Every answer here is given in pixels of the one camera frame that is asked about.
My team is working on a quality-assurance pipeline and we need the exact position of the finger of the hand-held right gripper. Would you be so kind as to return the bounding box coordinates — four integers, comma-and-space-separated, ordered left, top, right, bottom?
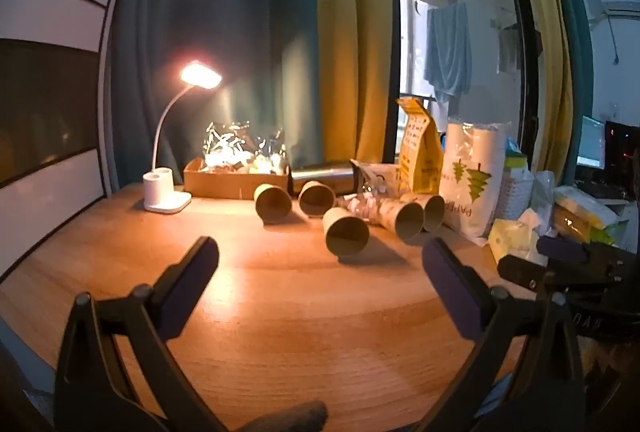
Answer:
537, 235, 608, 264
497, 254, 557, 289

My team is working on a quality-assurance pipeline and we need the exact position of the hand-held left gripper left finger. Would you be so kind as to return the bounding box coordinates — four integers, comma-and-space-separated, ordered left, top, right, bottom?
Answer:
55, 235, 227, 432

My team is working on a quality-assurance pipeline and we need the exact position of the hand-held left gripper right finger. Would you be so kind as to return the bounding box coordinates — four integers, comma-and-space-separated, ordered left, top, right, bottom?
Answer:
414, 237, 586, 432

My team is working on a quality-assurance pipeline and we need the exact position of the brown paper cup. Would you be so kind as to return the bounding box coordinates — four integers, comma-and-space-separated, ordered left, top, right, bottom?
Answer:
322, 206, 372, 259
298, 180, 337, 217
253, 183, 293, 226
409, 193, 447, 233
374, 199, 426, 243

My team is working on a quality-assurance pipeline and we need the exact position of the paper cup pack tree print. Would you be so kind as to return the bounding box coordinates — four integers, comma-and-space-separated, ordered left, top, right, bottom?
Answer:
439, 118, 514, 247

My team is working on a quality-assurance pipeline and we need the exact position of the pale green tissue pack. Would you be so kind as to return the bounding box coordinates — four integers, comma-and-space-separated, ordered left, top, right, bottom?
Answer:
487, 208, 551, 267

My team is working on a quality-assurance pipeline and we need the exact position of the white yellow wipes pack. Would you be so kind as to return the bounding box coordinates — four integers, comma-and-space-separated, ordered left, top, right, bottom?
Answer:
552, 185, 621, 245

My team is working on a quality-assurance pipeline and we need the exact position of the white woven basket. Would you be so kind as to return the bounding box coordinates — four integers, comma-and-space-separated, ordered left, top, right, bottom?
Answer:
494, 169, 537, 221

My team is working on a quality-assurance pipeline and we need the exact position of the white desk lamp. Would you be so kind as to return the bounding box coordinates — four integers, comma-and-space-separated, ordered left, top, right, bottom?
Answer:
143, 61, 223, 214

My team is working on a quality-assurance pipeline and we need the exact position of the computer monitor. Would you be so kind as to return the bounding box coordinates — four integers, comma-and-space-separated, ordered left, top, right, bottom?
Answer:
576, 114, 607, 171

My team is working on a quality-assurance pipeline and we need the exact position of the cardboard box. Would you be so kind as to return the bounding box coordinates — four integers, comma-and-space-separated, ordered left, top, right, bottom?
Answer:
183, 157, 292, 200

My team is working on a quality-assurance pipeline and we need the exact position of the crumpled clear plastic bag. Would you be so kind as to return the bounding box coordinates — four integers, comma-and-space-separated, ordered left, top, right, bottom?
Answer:
337, 159, 403, 225

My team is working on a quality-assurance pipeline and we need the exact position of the yellow paper bag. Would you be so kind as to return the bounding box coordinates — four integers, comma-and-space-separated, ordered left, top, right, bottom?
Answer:
396, 97, 445, 195

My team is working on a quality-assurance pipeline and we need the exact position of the clear plastic snack bag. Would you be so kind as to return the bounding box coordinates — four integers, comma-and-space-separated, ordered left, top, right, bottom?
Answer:
202, 119, 291, 175

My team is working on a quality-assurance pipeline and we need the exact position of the steel thermos bottle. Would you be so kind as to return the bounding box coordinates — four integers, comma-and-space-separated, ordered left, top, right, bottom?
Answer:
291, 163, 362, 196

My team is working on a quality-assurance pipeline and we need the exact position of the teal curtain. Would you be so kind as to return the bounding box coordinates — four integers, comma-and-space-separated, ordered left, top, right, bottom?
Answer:
532, 0, 595, 175
107, 0, 323, 191

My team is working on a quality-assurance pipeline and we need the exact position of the yellow curtain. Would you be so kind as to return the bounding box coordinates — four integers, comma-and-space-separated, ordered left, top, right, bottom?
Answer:
313, 0, 402, 165
501, 0, 576, 175

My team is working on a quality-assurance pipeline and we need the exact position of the blue hanging towel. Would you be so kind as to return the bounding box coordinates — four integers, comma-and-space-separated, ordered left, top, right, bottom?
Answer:
423, 0, 474, 104

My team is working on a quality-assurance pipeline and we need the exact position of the white air conditioner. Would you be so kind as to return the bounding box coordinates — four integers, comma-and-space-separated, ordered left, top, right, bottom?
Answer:
581, 0, 640, 22

